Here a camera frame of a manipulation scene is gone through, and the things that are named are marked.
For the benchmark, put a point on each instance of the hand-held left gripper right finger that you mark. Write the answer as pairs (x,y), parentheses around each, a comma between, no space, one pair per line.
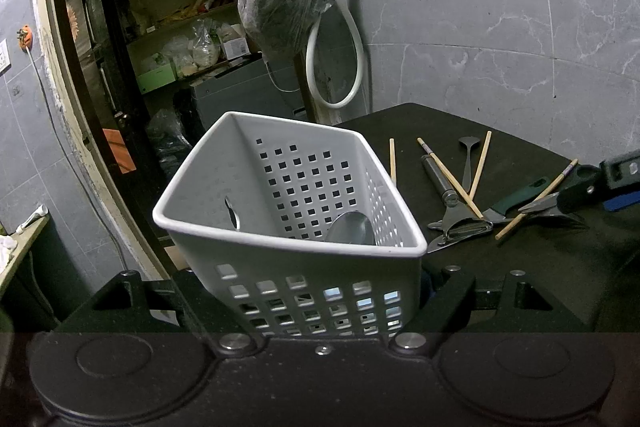
(450,302)

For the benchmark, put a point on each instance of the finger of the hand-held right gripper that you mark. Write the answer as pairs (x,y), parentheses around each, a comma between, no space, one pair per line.
(582,192)
(622,203)

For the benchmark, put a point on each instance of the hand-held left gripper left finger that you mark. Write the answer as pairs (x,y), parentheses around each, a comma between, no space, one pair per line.
(200,302)

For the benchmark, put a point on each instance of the wooden chopstick purple band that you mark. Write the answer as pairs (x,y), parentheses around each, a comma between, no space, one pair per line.
(535,202)
(450,177)

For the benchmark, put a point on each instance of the metal peeler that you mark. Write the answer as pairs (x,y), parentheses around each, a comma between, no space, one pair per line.
(462,227)

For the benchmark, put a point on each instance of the white perforated plastic basket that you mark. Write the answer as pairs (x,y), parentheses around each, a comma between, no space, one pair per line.
(280,267)

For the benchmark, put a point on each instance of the dark metal spoon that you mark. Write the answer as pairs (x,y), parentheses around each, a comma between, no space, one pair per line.
(467,167)

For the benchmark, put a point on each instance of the black plastic bag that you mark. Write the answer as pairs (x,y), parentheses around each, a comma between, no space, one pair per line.
(167,137)

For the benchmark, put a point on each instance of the orange patterned cloth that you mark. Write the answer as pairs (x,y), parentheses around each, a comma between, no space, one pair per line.
(120,152)

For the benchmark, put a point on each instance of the white tube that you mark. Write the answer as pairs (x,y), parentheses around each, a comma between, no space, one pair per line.
(32,217)

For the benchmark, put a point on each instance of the white cloth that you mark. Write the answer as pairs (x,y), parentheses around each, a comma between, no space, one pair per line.
(7,249)

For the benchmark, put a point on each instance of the grey metal cabinet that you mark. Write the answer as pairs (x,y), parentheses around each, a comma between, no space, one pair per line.
(240,92)

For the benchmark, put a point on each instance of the green box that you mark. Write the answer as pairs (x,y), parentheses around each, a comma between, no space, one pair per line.
(156,80)

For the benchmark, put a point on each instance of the dark wooden door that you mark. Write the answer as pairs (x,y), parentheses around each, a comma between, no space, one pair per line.
(100,97)

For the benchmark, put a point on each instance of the clear bag of food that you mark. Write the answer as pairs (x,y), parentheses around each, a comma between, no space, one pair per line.
(205,47)

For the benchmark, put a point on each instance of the small white box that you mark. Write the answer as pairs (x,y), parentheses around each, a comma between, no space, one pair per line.
(235,47)

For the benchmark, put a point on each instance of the wooden storage shelf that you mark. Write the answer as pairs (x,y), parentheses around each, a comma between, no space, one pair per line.
(165,34)

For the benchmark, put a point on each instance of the plastic bag with dark contents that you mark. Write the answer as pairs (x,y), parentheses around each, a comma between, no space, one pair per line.
(280,2)

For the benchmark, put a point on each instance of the beige door frame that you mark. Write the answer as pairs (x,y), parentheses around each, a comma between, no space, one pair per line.
(50,57)

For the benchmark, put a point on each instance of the white wall socket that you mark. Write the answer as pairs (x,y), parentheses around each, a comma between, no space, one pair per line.
(4,57)

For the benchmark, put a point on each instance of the orange wall plug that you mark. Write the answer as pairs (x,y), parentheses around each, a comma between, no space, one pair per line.
(24,38)

